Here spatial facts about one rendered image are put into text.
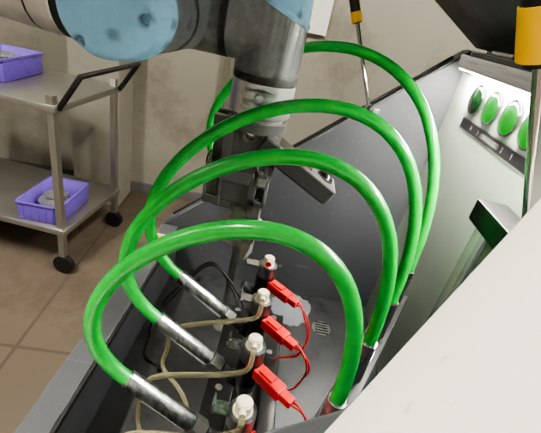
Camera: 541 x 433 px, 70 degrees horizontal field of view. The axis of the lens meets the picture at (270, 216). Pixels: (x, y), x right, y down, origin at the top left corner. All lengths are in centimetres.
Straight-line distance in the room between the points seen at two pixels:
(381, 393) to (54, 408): 50
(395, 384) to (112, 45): 28
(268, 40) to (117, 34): 17
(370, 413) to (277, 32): 36
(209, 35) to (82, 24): 16
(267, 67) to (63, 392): 49
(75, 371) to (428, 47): 269
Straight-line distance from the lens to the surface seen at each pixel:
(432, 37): 291
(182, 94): 284
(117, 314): 72
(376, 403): 18
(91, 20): 33
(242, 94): 45
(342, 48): 54
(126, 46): 32
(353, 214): 89
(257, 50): 44
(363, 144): 83
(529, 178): 19
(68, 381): 64
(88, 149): 285
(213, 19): 45
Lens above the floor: 145
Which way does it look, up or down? 28 degrees down
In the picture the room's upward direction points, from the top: 13 degrees clockwise
